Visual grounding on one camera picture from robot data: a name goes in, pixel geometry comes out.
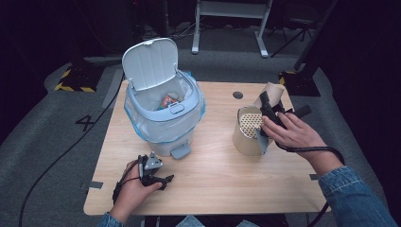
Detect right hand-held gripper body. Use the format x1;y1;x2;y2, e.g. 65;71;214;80
254;100;313;156

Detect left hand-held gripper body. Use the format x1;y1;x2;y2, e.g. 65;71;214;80
137;150;166;188

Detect white and blue pedal bin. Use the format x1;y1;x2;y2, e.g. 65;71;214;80
121;37;207;161

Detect beige container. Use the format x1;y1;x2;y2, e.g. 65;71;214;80
232;105;275;157

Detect person's left hand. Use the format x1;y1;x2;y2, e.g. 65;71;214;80
108;159;164;221

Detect person's right hand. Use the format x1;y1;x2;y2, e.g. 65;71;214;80
260;112;329;159

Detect perforated cream strainer insert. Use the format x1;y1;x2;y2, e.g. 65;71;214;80
237;106;265;140

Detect yellow-black striped stand base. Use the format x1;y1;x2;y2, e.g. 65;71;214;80
278;69;322;97
54;63;106;94

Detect person's denim pants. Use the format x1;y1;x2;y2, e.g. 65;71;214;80
143;215;263;227

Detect black tripod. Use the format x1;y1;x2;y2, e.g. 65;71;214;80
269;13;317;60

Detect black stand pole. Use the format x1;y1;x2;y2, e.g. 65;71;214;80
292;0;340;72

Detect left hand-held gripper cable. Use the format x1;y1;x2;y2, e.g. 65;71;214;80
112;160;142;204

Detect hand-held gripper cable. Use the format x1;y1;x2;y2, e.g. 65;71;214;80
274;141;346;227
112;160;142;204

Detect right hand-held gripper cable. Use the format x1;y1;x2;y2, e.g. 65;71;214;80
274;141;346;227

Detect long black floor cable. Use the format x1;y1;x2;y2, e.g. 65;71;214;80
18;46;141;227

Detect white desk frame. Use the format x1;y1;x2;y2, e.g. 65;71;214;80
191;0;274;59

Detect bundle of floor cables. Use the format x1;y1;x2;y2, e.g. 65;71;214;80
141;18;204;49

